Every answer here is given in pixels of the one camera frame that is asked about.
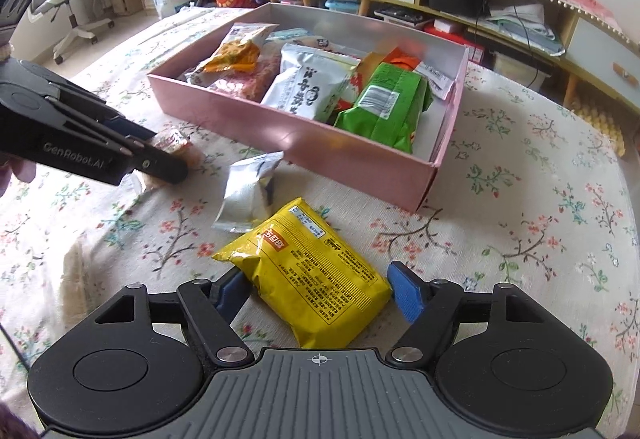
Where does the silver foil snack packet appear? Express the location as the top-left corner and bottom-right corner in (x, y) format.
(212, 152), (284, 234)

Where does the yellow snack package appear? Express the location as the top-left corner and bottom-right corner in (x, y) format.
(213, 197), (392, 349)

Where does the pink nougat package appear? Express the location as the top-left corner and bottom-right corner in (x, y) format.
(208, 56), (280, 103)

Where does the orange cracker snack bag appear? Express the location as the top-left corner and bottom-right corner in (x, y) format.
(186, 22), (278, 86)

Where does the white chinese text snack bag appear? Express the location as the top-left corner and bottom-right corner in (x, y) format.
(260, 42), (360, 122)

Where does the green snack package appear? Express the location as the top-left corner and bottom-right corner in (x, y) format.
(334, 63), (432, 154)

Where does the orange white sachet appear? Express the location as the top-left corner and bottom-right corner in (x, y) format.
(383, 48), (454, 101)

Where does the gold snack bar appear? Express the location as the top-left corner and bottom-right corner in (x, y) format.
(355, 52), (385, 91)

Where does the left hand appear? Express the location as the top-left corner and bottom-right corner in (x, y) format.
(0, 154), (36, 196)

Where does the pink cardboard box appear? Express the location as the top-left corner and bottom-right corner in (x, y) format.
(149, 4), (469, 211)

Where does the clear plastic storage bin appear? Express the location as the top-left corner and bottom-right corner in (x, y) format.
(494, 53), (550, 92)

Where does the yellow egg tray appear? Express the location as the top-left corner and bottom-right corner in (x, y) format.
(570, 96), (626, 157)

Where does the red shoe box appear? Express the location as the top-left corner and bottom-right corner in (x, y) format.
(424, 25), (485, 64)

